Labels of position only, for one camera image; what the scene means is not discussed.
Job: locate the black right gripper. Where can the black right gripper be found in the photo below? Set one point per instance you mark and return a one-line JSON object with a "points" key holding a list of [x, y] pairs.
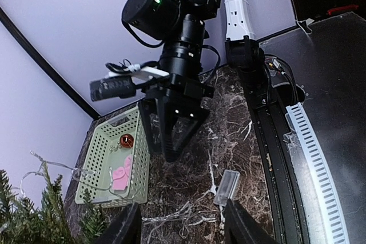
{"points": [[176, 100]]}

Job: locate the small green christmas tree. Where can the small green christmas tree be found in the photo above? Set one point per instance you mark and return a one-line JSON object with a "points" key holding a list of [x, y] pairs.
{"points": [[23, 222]]}

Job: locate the clear battery box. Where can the clear battery box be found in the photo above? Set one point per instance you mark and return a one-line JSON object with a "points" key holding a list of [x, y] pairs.
{"points": [[227, 187]]}

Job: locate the green perforated plastic basket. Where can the green perforated plastic basket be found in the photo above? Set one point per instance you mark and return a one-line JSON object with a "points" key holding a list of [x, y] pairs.
{"points": [[96, 174]]}

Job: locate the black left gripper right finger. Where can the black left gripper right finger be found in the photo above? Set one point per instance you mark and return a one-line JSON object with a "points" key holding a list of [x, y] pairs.
{"points": [[241, 228]]}

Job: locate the white slotted cable duct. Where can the white slotted cable duct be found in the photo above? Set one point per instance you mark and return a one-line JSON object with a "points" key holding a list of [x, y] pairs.
{"points": [[323, 212]]}

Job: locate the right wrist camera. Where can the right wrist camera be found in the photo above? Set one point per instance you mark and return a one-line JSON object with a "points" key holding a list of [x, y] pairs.
{"points": [[125, 85]]}

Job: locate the black left corner post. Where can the black left corner post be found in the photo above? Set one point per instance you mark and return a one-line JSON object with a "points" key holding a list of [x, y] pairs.
{"points": [[46, 67]]}

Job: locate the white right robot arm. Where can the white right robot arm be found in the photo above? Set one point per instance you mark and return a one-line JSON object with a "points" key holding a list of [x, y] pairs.
{"points": [[179, 28]]}

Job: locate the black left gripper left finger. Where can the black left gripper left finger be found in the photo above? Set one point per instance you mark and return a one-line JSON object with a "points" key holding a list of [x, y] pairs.
{"points": [[125, 228]]}

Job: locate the pink bow ornament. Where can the pink bow ornament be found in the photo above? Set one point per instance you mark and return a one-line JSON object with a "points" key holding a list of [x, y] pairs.
{"points": [[121, 175]]}

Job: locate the black front rail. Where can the black front rail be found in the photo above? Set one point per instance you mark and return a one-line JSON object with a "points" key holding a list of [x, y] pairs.
{"points": [[267, 112]]}

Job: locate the red ball ornament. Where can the red ball ornament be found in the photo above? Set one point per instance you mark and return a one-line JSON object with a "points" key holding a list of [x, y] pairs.
{"points": [[127, 141]]}

